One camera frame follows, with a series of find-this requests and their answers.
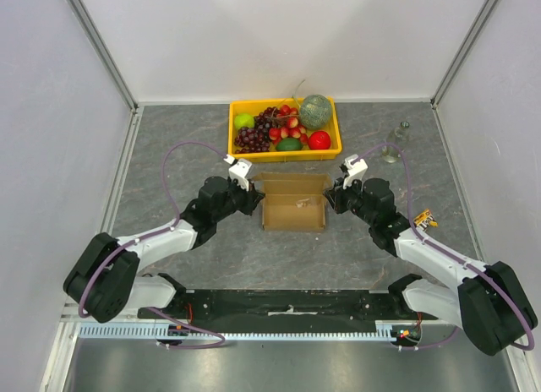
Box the red tomato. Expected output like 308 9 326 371
308 130 331 150

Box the dark purple grape bunch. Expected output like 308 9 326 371
233 128 271 154

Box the small clear snack wrapper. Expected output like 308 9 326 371
295 198 313 208

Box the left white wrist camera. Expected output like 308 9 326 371
223 154 252 192

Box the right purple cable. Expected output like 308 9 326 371
348 142 536 351

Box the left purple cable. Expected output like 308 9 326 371
77 140 232 351

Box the green netted melon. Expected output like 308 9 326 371
299 95 332 130

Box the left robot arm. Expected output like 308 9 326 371
63 177 265 323

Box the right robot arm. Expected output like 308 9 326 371
324 178 538 356

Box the brown cardboard box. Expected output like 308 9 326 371
253 172 331 232

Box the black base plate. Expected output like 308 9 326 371
161 289 418 324

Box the green apple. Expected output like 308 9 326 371
233 113 255 130

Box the purple cable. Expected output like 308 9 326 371
77 140 232 351
348 142 536 351

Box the red cherry bunch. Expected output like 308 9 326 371
267 105 308 146

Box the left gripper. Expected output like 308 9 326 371
214 177 266 222

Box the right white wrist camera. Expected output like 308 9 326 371
340 154 369 189

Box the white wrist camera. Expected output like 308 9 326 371
223 154 252 192
340 154 369 189

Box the green avocado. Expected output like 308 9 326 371
275 138 303 152

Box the yellow plastic tray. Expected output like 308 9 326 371
227 95 342 162

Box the clear glass bottle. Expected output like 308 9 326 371
381 120 410 163

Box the grey slotted cable duct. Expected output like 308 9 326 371
78 321 419 339

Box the yellow candy bag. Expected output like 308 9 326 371
413 209 438 231

